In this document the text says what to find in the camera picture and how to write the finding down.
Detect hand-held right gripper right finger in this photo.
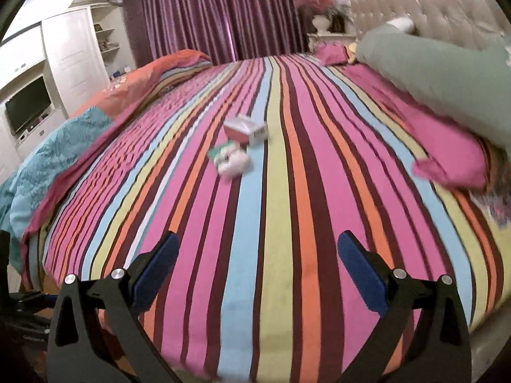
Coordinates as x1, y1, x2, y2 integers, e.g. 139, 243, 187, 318
337, 230, 472, 383

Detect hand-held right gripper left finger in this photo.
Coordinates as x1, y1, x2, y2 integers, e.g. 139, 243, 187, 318
46, 230, 179, 383

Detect green white wrapper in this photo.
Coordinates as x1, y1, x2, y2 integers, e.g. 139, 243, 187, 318
208, 141, 240, 161

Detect small pink white box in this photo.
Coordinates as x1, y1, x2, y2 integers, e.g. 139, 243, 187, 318
223, 115, 269, 148

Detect floral printed cloth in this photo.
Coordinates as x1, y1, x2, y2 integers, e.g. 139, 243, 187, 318
469, 139, 511, 229

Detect large pink pillow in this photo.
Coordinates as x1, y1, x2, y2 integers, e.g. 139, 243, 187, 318
343, 64, 498, 191

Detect teal patterned blanket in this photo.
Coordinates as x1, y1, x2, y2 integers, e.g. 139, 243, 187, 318
0, 108, 113, 272

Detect black television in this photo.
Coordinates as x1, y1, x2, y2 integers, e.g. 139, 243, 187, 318
5, 77, 52, 134

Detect green bolster pillow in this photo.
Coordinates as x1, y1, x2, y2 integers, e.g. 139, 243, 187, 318
355, 24, 511, 156

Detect small pink pillow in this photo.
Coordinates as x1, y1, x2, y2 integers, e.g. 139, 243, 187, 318
315, 42, 356, 67

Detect white wardrobe unit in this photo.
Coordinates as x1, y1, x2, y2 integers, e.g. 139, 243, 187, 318
0, 4, 134, 172

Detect white nightstand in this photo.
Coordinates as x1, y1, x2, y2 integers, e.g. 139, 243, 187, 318
307, 32, 358, 52

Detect white cushion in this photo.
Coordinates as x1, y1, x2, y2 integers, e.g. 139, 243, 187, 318
387, 18, 418, 35

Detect white vase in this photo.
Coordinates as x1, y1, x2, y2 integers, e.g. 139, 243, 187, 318
311, 14, 330, 35

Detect dark potted plant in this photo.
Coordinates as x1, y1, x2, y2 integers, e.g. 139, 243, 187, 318
329, 6, 354, 33

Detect purple curtain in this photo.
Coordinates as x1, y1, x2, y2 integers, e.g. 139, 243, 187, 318
122, 0, 324, 66

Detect pink feather flowers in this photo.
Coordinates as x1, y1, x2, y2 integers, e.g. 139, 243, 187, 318
293, 0, 338, 15

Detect cream tufted headboard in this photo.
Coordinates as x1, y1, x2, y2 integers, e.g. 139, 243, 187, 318
349, 0, 511, 54

